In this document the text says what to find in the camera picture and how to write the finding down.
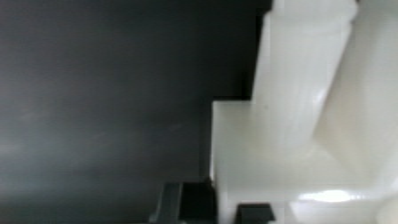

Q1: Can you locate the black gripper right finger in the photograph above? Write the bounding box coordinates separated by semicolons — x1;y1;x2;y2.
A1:
237;203;276;224

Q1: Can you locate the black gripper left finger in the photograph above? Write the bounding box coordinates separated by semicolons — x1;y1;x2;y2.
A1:
151;181;217;224

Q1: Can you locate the white chair seat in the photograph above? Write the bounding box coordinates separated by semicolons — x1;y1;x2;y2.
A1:
212;0;398;224

